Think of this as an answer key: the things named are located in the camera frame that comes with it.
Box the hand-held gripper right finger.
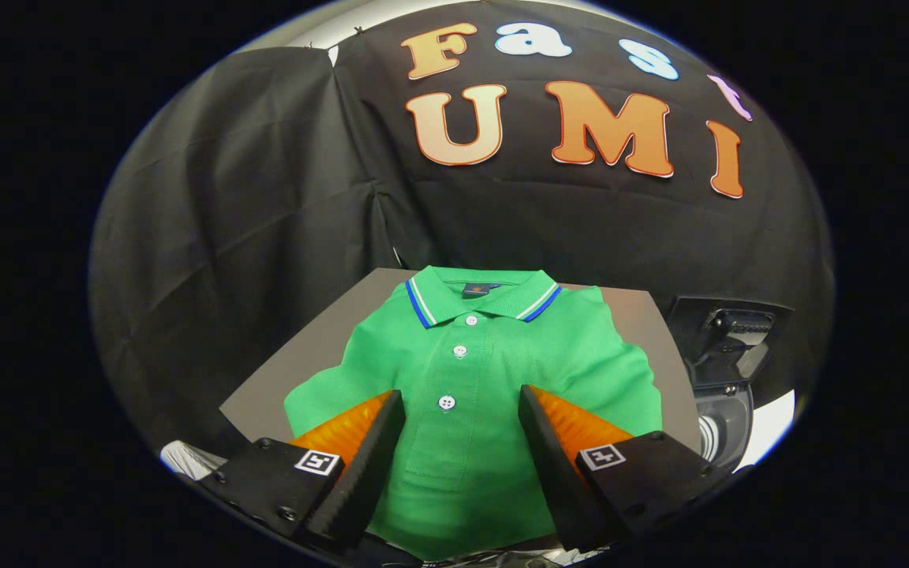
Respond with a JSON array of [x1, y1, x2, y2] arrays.
[[518, 384, 755, 553]]

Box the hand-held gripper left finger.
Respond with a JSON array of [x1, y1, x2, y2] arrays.
[[200, 389, 408, 555]]

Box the green polo shirt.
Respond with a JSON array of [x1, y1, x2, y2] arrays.
[[283, 265, 664, 562]]

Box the clear plastic wrap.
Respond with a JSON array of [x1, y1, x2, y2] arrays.
[[159, 439, 224, 483]]

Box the black backdrop cloth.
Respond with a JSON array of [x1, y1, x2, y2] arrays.
[[90, 0, 836, 466]]

